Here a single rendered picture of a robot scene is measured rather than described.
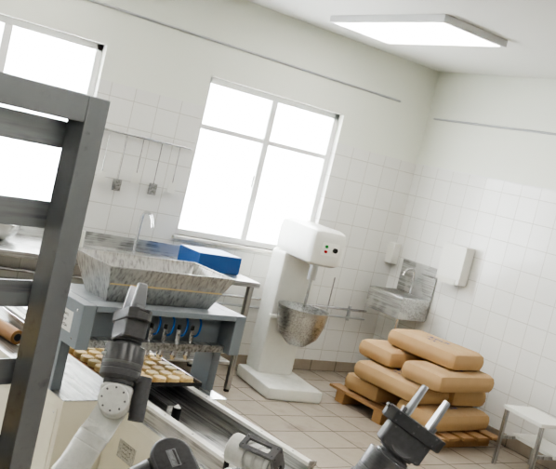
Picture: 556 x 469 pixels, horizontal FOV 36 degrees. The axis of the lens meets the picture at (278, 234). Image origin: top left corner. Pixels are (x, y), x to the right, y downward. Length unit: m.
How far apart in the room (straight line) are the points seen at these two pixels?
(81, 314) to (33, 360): 2.00
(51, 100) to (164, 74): 5.78
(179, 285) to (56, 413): 0.63
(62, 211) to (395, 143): 7.22
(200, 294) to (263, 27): 4.14
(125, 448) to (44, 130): 2.21
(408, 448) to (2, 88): 0.98
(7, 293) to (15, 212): 0.09
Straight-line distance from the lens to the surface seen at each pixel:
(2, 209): 0.94
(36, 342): 0.97
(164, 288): 3.17
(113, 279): 3.04
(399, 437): 1.55
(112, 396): 1.82
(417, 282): 8.02
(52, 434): 3.12
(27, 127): 0.94
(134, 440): 3.02
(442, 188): 8.00
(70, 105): 0.93
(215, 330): 3.41
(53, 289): 0.96
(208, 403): 3.17
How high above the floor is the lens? 1.79
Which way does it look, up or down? 5 degrees down
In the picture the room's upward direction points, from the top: 13 degrees clockwise
